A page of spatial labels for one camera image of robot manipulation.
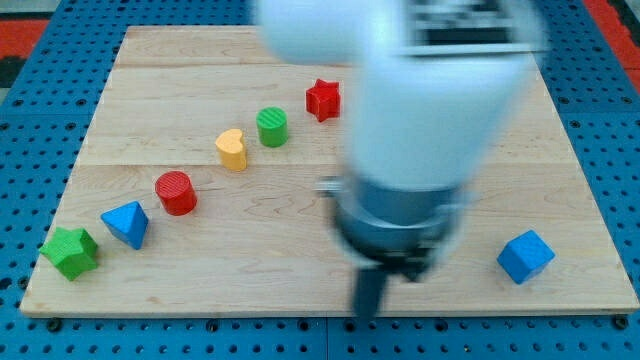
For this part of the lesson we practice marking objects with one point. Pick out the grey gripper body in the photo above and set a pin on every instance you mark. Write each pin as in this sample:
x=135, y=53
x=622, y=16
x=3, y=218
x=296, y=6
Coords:
x=389, y=229

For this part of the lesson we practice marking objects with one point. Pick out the black stylus gripper finger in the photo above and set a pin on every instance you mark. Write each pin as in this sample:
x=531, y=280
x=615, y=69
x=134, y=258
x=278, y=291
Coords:
x=368, y=292

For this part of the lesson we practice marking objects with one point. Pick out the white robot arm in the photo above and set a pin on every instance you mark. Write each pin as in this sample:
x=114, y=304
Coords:
x=434, y=81

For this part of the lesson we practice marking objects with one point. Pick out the red star block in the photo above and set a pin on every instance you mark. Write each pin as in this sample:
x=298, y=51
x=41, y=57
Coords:
x=323, y=100

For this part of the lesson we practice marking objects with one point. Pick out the green star block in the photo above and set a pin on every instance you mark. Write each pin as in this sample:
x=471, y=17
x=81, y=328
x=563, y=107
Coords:
x=71, y=252

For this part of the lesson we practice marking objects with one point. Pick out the blue cube block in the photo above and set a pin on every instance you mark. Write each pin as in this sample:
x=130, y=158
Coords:
x=525, y=256

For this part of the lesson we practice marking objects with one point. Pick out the green cylinder block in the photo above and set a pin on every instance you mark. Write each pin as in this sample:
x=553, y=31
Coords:
x=272, y=126

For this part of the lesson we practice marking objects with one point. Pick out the yellow heart block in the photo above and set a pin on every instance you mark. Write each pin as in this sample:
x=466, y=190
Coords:
x=232, y=150

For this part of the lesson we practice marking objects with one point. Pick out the wooden board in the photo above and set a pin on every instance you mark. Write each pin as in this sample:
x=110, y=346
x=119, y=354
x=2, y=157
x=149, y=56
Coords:
x=259, y=241

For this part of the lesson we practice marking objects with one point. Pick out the red cylinder block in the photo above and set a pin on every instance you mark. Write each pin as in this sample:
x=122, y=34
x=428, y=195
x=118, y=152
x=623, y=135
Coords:
x=176, y=193

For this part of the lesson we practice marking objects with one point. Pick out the blue triangular block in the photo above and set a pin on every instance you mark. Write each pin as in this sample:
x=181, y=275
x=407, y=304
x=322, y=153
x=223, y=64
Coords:
x=128, y=223

